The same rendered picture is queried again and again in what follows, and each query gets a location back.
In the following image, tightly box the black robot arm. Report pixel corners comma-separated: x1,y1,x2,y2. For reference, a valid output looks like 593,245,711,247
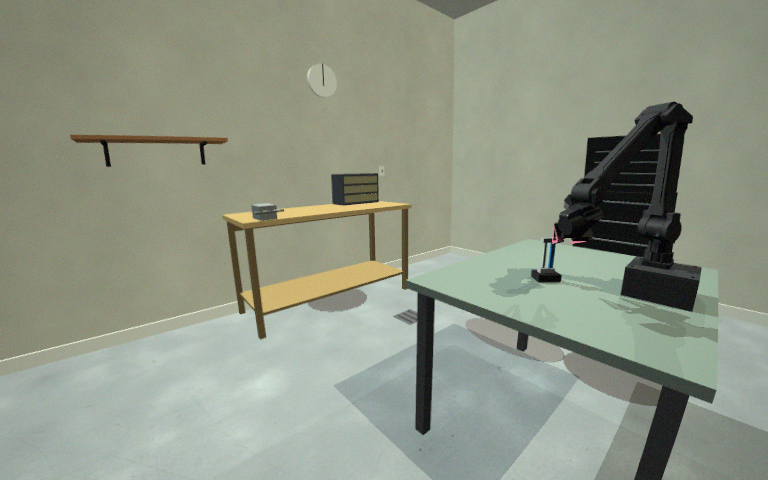
558,102,693,270

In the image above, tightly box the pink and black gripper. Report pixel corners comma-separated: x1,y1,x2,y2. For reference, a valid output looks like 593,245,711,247
552,223,593,244

